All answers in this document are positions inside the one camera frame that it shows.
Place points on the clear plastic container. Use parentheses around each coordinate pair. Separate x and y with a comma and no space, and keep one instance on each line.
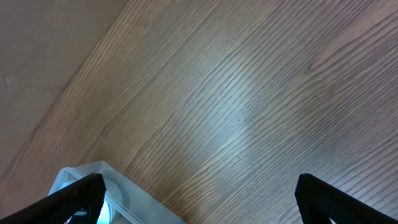
(130,202)

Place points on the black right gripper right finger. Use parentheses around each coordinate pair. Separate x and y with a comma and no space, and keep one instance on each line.
(320,202)

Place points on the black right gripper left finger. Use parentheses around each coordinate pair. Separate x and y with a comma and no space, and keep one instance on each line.
(80,202)

